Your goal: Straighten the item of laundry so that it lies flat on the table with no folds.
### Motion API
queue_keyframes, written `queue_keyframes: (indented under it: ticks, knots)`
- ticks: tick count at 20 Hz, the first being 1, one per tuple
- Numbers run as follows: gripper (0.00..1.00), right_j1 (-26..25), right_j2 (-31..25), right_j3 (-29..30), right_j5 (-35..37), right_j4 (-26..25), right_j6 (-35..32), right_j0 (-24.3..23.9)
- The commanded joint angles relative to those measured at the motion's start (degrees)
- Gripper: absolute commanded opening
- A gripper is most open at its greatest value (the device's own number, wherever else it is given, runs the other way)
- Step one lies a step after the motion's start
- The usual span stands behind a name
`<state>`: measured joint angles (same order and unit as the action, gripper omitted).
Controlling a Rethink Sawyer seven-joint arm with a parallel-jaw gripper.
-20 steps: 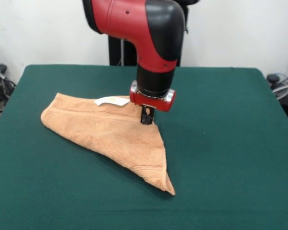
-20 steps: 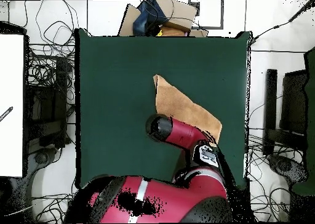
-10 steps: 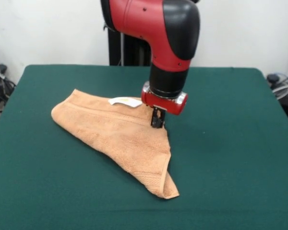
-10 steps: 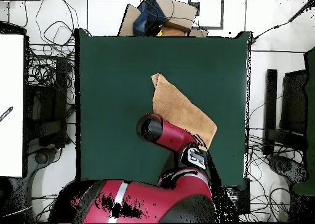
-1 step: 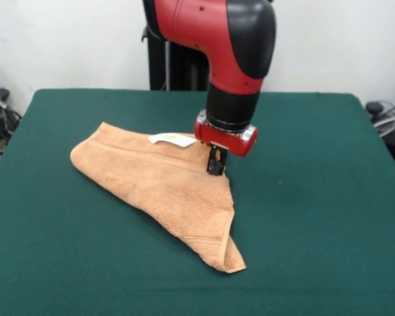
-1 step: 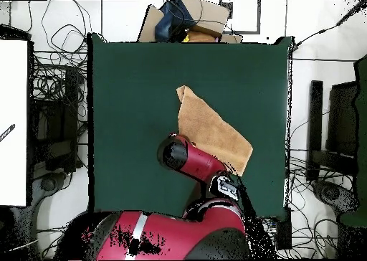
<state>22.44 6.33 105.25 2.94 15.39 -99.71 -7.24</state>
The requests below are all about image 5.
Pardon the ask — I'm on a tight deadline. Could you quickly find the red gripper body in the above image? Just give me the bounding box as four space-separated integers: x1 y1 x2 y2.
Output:
194 110 259 158

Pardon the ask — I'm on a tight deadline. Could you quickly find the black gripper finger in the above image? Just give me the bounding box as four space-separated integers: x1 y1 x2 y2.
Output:
215 148 229 176
206 144 221 174

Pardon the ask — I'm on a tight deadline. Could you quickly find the tan terry towel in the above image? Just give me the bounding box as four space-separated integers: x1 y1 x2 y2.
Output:
70 121 248 274

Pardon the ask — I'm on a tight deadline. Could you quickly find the dark green table cloth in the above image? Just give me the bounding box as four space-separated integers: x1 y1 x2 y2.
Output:
0 88 395 316

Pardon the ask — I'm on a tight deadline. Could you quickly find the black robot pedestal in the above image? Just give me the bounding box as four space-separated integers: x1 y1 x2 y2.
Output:
141 0 215 92

